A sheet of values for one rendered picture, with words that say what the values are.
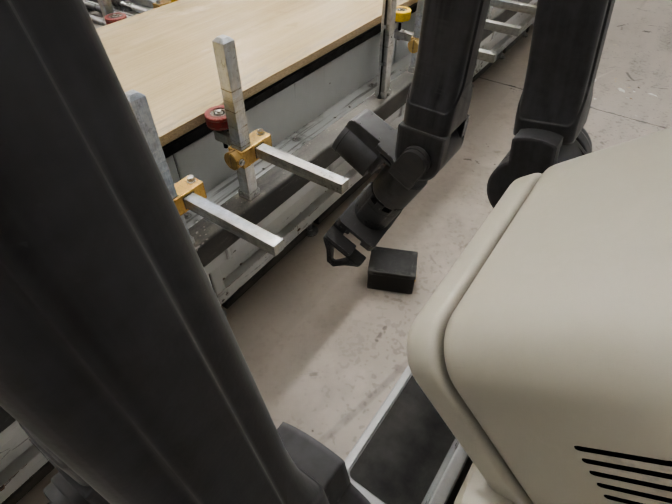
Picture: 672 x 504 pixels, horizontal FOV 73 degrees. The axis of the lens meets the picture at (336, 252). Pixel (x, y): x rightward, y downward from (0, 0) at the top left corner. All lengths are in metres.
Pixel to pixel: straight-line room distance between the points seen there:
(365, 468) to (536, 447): 0.28
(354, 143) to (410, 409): 0.33
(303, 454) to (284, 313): 1.67
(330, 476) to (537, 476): 0.11
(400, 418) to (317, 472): 0.30
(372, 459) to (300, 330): 1.37
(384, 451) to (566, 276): 0.33
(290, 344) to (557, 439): 1.61
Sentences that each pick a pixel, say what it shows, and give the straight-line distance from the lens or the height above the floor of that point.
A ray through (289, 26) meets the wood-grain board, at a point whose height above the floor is 0.90.
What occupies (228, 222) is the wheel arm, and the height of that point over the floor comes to 0.85.
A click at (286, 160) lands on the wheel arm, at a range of 1.19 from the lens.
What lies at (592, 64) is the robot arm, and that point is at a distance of 0.47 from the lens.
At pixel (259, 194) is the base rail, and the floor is 0.70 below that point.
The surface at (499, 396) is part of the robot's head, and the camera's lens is 0.23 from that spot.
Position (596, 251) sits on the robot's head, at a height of 1.37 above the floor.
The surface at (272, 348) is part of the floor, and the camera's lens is 1.81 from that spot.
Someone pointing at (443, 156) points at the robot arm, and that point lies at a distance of 0.53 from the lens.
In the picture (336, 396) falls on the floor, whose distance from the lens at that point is 1.69.
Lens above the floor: 1.52
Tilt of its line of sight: 46 degrees down
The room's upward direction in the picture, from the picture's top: straight up
